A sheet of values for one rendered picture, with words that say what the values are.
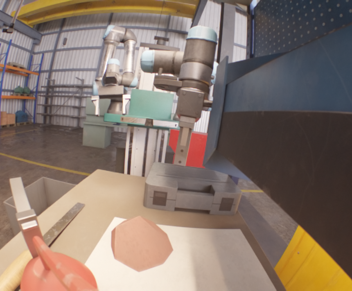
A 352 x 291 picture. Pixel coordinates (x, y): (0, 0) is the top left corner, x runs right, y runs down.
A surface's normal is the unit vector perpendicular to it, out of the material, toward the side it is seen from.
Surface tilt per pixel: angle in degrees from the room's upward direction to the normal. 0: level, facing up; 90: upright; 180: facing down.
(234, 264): 0
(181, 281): 0
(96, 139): 90
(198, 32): 82
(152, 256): 28
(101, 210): 0
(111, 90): 67
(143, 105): 90
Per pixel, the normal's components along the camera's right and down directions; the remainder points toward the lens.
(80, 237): 0.14, -0.97
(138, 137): 0.17, 0.20
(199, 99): -0.07, 0.07
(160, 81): -0.44, 0.00
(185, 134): -0.15, 0.55
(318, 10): -0.99, -0.13
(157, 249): 0.44, -0.77
